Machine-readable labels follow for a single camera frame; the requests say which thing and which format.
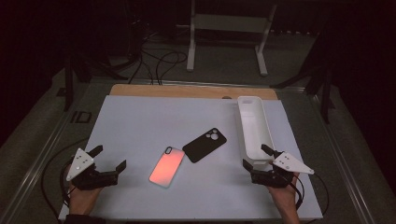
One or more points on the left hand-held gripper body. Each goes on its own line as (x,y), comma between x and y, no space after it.
(79,165)

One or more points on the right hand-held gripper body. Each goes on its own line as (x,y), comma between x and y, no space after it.
(291,165)

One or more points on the white plastic bin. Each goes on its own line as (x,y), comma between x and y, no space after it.
(255,130)

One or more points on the pink iridescent phone case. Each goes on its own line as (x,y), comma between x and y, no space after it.
(166,168)

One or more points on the black phone case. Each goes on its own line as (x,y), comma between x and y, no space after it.
(204,145)

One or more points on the person's right hand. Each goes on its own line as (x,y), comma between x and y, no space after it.
(283,196)

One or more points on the person's left hand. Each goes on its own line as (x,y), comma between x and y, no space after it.
(83,199)

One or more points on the black tripod stand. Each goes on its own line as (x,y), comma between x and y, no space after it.
(325,96)
(68,87)

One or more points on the white metal stand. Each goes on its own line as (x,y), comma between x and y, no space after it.
(230,23)

